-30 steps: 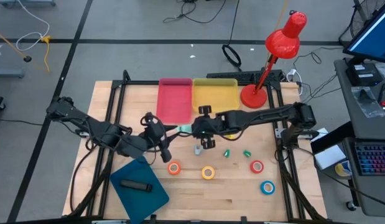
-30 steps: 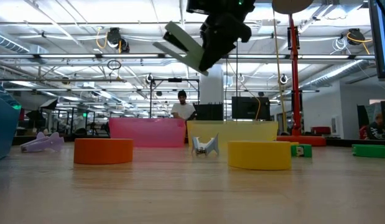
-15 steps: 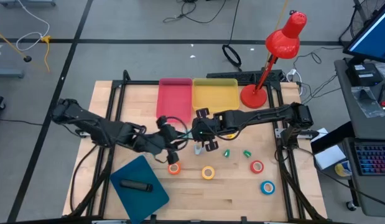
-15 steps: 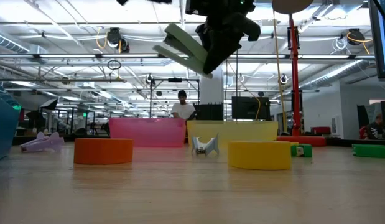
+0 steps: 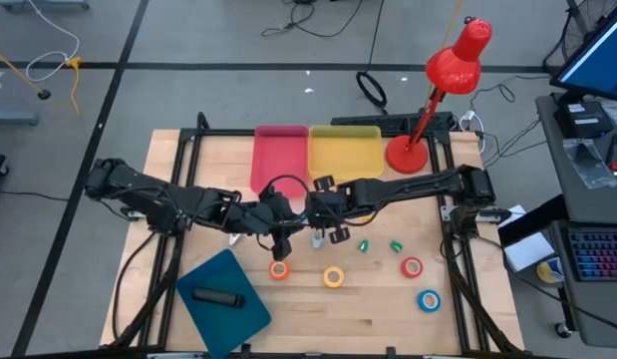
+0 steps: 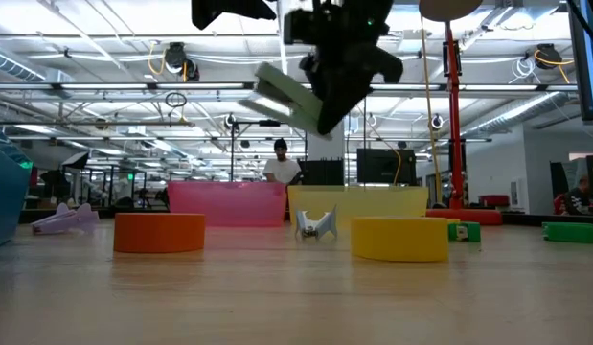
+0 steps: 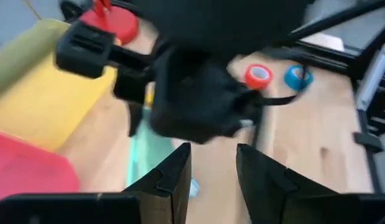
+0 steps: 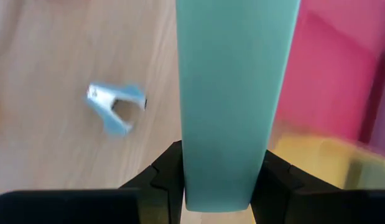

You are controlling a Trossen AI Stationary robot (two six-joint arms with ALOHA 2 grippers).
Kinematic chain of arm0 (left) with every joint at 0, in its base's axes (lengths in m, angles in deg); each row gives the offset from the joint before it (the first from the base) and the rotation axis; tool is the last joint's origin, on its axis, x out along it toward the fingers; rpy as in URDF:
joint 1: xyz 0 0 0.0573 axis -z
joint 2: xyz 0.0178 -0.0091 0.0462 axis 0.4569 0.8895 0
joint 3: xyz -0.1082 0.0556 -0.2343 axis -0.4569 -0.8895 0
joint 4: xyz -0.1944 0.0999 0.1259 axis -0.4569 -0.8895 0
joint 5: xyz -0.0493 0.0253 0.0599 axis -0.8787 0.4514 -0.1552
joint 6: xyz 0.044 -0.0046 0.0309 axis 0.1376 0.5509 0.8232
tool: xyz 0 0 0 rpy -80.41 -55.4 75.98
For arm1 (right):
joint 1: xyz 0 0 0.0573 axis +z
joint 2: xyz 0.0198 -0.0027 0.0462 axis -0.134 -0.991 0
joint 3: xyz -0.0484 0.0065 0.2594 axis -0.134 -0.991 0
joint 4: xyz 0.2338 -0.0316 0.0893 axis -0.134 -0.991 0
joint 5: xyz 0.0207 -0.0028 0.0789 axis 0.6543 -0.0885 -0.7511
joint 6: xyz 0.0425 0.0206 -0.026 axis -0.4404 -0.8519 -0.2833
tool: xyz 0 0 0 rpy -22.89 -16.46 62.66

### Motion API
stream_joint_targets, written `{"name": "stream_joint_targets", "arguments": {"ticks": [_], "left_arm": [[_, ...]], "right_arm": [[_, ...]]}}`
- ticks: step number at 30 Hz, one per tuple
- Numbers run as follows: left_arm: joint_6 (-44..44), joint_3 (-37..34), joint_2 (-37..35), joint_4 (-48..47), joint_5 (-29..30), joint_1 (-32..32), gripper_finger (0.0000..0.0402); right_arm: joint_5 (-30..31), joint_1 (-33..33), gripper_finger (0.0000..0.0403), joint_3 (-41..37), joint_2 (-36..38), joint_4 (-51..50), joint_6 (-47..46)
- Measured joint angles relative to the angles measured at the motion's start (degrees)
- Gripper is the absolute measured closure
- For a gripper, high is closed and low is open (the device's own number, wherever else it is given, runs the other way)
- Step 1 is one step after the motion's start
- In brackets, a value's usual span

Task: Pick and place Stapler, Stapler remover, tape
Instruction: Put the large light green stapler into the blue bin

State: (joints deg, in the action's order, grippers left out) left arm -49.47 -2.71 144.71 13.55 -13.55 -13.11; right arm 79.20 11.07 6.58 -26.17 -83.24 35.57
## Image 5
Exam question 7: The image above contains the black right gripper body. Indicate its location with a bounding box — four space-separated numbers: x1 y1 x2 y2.
305 187 352 230

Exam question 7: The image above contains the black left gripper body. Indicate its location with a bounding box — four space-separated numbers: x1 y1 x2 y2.
240 184 305 235

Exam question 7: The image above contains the orange tape roll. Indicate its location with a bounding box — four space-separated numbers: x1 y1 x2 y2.
267 259 291 281

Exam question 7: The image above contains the red tape roll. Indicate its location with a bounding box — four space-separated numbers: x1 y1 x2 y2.
400 255 425 279

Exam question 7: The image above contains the blue tape roll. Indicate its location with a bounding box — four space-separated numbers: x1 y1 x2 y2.
417 288 443 314

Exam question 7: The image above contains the yellow plastic bin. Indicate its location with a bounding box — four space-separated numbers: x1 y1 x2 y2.
307 125 385 181

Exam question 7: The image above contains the pink plastic bin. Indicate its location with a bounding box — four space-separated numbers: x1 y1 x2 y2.
250 124 310 198

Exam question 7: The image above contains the teal plastic tray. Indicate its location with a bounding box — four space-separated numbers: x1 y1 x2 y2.
175 247 273 359

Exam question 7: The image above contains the white power adapter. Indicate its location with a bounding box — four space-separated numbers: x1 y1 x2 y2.
460 110 482 133

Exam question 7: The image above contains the red desk lamp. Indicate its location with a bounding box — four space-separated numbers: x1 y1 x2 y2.
385 16 493 176

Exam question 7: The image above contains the white cardboard box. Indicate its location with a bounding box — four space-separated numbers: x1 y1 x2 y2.
501 231 556 273

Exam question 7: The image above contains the grey desk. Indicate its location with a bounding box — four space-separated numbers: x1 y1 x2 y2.
535 92 617 349

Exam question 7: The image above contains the clear plastic bag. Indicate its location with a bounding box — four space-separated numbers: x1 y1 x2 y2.
561 138 617 189

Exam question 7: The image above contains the rainbow backlit keyboard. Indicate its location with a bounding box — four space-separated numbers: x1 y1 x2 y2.
566 226 617 283

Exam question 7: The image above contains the black mini computer box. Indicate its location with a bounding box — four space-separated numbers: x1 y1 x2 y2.
553 100 615 140

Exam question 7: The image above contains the grey cart base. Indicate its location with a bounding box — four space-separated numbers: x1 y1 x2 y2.
0 109 40 127

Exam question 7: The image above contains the computer monitor blue screen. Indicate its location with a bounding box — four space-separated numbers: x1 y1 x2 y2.
549 0 617 104

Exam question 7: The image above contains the black table frame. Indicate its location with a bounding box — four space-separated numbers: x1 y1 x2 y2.
99 111 526 359

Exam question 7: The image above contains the black coiled floor cable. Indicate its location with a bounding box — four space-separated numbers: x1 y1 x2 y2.
355 0 389 116

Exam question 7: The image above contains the yellow hanging cord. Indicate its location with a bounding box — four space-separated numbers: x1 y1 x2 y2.
427 0 463 101

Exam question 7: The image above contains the yellow extension cable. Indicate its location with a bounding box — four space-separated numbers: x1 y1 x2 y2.
66 57 83 117

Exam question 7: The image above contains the white floor cable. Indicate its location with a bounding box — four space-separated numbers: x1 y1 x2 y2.
26 0 81 84

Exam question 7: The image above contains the orange cord black weight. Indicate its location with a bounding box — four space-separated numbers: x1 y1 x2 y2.
0 44 53 102

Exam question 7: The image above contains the black wire fan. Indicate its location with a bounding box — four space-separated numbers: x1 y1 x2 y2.
542 0 617 76

